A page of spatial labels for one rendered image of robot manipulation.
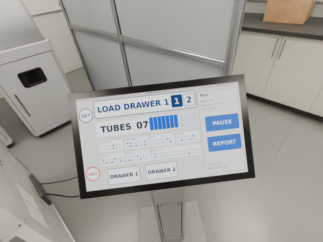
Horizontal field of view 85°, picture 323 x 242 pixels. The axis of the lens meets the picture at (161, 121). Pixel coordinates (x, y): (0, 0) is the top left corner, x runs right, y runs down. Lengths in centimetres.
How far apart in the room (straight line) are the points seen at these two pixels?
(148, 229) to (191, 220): 32
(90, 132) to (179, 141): 26
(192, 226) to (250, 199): 53
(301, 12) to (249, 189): 184
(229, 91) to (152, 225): 118
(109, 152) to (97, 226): 115
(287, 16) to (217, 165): 219
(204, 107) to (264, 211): 128
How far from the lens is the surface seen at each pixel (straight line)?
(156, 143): 52
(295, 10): 255
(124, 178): 55
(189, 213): 152
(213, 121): 54
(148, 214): 153
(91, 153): 56
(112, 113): 53
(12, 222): 84
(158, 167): 53
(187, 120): 52
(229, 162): 57
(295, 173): 201
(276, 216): 171
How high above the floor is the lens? 145
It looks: 41 degrees down
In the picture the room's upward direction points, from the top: 6 degrees counter-clockwise
